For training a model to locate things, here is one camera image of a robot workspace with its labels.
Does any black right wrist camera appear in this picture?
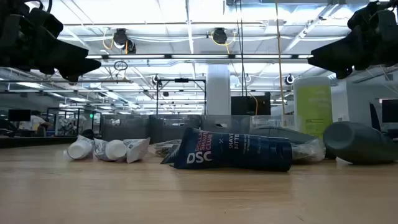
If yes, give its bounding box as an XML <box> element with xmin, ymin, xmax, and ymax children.
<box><xmin>347</xmin><ymin>1</ymin><xmax>379</xmax><ymax>30</ymax></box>

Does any navy DSC shave butter tube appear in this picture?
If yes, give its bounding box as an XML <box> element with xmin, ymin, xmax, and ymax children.
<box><xmin>160</xmin><ymin>142</ymin><xmax>181</xmax><ymax>165</ymax></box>
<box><xmin>173</xmin><ymin>126</ymin><xmax>293</xmax><ymax>172</ymax></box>

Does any white travel tube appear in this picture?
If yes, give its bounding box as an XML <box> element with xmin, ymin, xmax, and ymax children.
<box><xmin>93</xmin><ymin>138</ymin><xmax>127</xmax><ymax>162</ymax></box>
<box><xmin>124</xmin><ymin>136</ymin><xmax>152</xmax><ymax>164</ymax></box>
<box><xmin>67</xmin><ymin>134</ymin><xmax>95</xmax><ymax>161</ymax></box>

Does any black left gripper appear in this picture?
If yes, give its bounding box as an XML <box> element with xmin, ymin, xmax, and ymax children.
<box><xmin>0</xmin><ymin>12</ymin><xmax>102</xmax><ymax>83</ymax></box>

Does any black coiled cable loop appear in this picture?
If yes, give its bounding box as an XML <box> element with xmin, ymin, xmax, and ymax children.
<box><xmin>113</xmin><ymin>60</ymin><xmax>129</xmax><ymax>72</ymax></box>

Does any grey plastic bin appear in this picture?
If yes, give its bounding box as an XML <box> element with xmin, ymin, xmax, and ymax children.
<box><xmin>200</xmin><ymin>114</ymin><xmax>252</xmax><ymax>135</ymax></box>
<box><xmin>149</xmin><ymin>114</ymin><xmax>201</xmax><ymax>144</ymax></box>
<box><xmin>101</xmin><ymin>114</ymin><xmax>150</xmax><ymax>144</ymax></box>

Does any black framed glass cabinet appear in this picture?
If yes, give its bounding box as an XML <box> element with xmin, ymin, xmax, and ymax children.
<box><xmin>46</xmin><ymin>107</ymin><xmax>96</xmax><ymax>137</ymax></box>

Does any black monitor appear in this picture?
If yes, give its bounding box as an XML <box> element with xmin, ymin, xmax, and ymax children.
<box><xmin>381</xmin><ymin>98</ymin><xmax>398</xmax><ymax>124</ymax></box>
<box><xmin>8</xmin><ymin>109</ymin><xmax>32</xmax><ymax>122</ymax></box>
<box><xmin>230</xmin><ymin>95</ymin><xmax>271</xmax><ymax>116</ymax></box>

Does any black horizontal bar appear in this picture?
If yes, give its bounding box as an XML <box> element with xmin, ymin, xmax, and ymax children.
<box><xmin>0</xmin><ymin>136</ymin><xmax>78</xmax><ymax>149</ymax></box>

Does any yellow hanging strap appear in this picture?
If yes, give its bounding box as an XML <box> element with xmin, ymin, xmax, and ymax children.
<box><xmin>274</xmin><ymin>0</ymin><xmax>286</xmax><ymax>127</ymax></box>

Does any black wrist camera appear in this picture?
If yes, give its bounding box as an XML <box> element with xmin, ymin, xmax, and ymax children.
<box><xmin>29</xmin><ymin>7</ymin><xmax>65</xmax><ymax>40</ymax></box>
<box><xmin>347</xmin><ymin>1</ymin><xmax>379</xmax><ymax>30</ymax></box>

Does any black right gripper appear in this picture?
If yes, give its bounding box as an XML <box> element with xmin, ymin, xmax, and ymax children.
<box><xmin>307</xmin><ymin>9</ymin><xmax>398</xmax><ymax>80</ymax></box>

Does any black coil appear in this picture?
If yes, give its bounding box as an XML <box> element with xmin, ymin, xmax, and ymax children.
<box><xmin>290</xmin><ymin>138</ymin><xmax>326</xmax><ymax>165</ymax></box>
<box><xmin>148</xmin><ymin>139</ymin><xmax>183</xmax><ymax>158</ymax></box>

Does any grey plastic bottle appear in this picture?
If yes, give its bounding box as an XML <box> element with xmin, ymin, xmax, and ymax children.
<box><xmin>322</xmin><ymin>121</ymin><xmax>398</xmax><ymax>166</ymax></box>

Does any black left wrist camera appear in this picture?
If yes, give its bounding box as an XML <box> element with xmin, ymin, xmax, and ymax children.
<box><xmin>29</xmin><ymin>7</ymin><xmax>65</xmax><ymax>40</ymax></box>

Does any green white wipes canister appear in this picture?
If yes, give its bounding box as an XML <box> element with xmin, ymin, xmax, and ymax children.
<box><xmin>294</xmin><ymin>77</ymin><xmax>333</xmax><ymax>139</ymax></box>

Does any clear plastic bin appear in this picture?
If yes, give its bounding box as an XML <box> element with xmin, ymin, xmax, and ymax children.
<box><xmin>250</xmin><ymin>114</ymin><xmax>296</xmax><ymax>130</ymax></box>

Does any person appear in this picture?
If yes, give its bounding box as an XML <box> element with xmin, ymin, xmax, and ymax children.
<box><xmin>18</xmin><ymin>110</ymin><xmax>50</xmax><ymax>138</ymax></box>

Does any white square column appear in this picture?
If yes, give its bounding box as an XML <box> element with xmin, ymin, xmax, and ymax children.
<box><xmin>206</xmin><ymin>64</ymin><xmax>231</xmax><ymax>116</ymax></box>

